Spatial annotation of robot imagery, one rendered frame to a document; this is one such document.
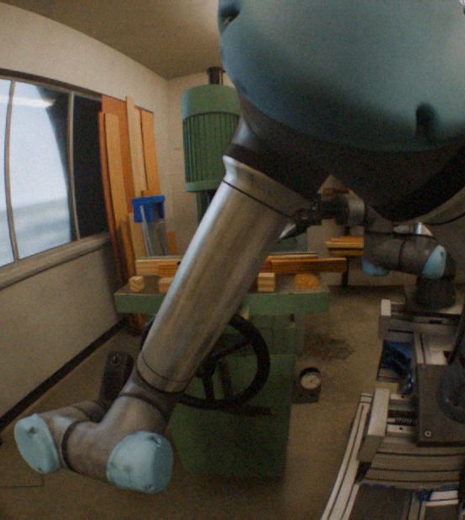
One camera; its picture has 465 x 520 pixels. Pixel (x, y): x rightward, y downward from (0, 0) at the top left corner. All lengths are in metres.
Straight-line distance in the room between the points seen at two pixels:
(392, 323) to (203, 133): 0.80
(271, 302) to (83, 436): 0.56
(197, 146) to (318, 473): 1.35
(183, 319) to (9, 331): 1.61
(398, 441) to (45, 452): 0.52
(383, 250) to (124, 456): 0.62
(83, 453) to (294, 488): 1.09
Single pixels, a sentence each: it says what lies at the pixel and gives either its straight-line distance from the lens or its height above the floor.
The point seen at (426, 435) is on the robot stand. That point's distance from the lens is 0.48.
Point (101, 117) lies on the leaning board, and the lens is 2.39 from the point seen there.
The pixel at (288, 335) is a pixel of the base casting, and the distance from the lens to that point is 0.77.
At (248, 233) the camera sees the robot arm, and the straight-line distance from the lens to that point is 0.24.
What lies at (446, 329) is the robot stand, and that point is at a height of 0.74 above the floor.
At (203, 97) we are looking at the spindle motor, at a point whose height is 1.43.
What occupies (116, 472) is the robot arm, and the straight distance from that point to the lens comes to 0.30.
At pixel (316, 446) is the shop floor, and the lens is 1.45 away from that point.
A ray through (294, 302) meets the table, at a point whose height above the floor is 0.87.
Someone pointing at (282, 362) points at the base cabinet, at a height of 0.68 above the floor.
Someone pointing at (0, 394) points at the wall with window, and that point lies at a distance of 1.87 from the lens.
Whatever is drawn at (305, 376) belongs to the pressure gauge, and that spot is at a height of 0.68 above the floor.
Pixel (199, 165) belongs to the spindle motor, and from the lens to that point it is 0.76.
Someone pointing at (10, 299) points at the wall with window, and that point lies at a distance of 1.80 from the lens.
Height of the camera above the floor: 1.16
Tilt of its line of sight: 15 degrees down
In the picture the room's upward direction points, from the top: 3 degrees counter-clockwise
